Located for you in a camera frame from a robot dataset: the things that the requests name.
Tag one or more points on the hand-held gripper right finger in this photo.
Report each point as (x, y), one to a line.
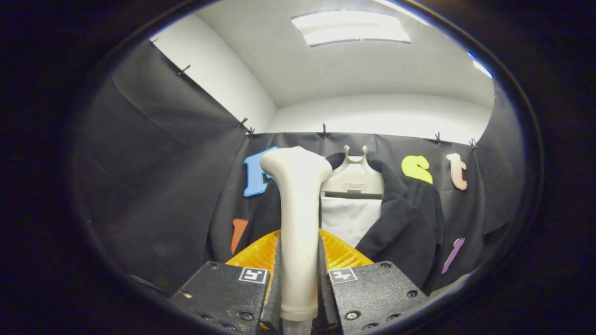
(372, 293)

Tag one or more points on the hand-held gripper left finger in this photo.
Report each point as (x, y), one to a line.
(223, 298)

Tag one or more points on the black suit jacket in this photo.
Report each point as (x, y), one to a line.
(409, 223)

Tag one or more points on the white garment steamer head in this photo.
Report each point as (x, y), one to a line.
(298, 209)

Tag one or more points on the cream steamer hanger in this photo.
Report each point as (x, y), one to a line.
(354, 179)

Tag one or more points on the black backdrop cloth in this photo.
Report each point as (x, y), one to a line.
(153, 177)

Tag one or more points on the small ceiling light panel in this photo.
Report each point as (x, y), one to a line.
(482, 69)

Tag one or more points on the large ceiling light panel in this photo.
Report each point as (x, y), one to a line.
(351, 28)

